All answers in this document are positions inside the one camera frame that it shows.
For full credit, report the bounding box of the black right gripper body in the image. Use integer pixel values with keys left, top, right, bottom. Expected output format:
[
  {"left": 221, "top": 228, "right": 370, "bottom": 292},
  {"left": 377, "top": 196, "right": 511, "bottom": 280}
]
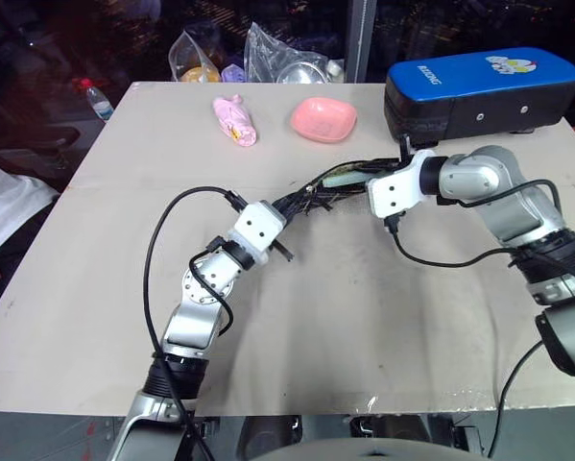
[{"left": 395, "top": 135, "right": 416, "bottom": 168}]

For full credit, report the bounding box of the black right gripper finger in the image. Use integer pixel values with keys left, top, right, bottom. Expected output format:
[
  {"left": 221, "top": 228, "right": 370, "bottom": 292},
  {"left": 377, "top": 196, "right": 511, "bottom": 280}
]
[
  {"left": 335, "top": 158, "right": 405, "bottom": 174},
  {"left": 323, "top": 183, "right": 373, "bottom": 198}
]

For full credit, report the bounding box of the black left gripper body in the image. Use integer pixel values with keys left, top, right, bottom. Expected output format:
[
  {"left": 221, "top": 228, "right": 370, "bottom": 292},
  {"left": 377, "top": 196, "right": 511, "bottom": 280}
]
[{"left": 269, "top": 239, "right": 297, "bottom": 264}]

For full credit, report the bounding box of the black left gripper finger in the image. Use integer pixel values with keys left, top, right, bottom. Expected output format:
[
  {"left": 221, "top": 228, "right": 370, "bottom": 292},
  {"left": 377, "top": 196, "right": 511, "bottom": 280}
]
[
  {"left": 284, "top": 200, "right": 337, "bottom": 220},
  {"left": 273, "top": 187, "right": 320, "bottom": 210}
]

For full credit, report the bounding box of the green translucent glue stick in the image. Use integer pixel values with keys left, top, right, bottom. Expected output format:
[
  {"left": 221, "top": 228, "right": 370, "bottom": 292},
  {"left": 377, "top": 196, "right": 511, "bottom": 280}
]
[{"left": 322, "top": 171, "right": 371, "bottom": 189}]

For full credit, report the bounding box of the black grid pencil pouch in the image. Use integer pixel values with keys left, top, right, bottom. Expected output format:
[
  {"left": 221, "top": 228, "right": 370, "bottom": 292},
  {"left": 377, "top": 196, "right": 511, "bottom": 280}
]
[{"left": 280, "top": 159, "right": 405, "bottom": 217}]

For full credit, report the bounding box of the pink plastic bowl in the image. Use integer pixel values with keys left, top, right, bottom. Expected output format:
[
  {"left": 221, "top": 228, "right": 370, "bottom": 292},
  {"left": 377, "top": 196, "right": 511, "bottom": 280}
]
[{"left": 289, "top": 96, "right": 358, "bottom": 143}]

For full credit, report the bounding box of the blue-topped black box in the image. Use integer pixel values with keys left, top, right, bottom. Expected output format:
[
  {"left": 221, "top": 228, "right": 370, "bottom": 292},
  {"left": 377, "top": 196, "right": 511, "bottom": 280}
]
[{"left": 383, "top": 45, "right": 575, "bottom": 149}]

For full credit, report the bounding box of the grey metal pillar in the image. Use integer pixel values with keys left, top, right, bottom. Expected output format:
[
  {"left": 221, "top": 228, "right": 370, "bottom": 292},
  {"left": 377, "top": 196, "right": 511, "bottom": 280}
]
[{"left": 344, "top": 0, "right": 378, "bottom": 85}]

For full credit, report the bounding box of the round metal bowl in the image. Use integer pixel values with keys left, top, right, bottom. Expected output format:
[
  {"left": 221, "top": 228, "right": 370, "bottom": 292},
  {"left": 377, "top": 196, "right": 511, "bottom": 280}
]
[{"left": 276, "top": 61, "right": 328, "bottom": 85}]

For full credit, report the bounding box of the clear crinkled plastic bag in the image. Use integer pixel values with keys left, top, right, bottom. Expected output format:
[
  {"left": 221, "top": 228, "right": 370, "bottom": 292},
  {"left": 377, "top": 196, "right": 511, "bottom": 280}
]
[{"left": 243, "top": 21, "right": 346, "bottom": 85}]

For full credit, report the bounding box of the clear bag with orange item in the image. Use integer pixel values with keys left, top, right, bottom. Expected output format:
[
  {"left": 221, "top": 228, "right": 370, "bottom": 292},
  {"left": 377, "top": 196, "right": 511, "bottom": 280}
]
[{"left": 167, "top": 29, "right": 223, "bottom": 84}]

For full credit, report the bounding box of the light grey rounded robot body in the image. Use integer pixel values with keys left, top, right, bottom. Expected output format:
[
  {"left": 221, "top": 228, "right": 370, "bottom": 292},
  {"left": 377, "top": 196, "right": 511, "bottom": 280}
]
[{"left": 248, "top": 435, "right": 471, "bottom": 461}]

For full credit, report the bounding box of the red-capped water bottle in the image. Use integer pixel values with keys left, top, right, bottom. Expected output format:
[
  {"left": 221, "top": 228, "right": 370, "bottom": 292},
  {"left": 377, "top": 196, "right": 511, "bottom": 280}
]
[{"left": 78, "top": 78, "right": 114, "bottom": 123}]

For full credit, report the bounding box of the person in white clothes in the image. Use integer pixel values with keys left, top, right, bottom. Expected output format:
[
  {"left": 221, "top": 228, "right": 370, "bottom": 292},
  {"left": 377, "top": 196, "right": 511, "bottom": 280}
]
[{"left": 0, "top": 158, "right": 60, "bottom": 270}]

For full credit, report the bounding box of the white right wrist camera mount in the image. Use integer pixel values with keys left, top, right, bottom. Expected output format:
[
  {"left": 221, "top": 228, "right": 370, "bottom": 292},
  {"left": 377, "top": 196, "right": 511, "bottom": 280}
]
[{"left": 365, "top": 149, "right": 438, "bottom": 220}]

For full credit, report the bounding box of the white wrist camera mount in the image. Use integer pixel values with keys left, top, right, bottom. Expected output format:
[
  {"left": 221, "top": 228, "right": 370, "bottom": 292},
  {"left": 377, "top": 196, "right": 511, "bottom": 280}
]
[
  {"left": 365, "top": 149, "right": 438, "bottom": 220},
  {"left": 226, "top": 201, "right": 289, "bottom": 266}
]

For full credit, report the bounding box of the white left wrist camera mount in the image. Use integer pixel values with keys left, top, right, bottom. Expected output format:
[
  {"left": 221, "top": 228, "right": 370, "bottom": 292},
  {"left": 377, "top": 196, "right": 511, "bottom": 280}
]
[{"left": 226, "top": 201, "right": 289, "bottom": 266}]

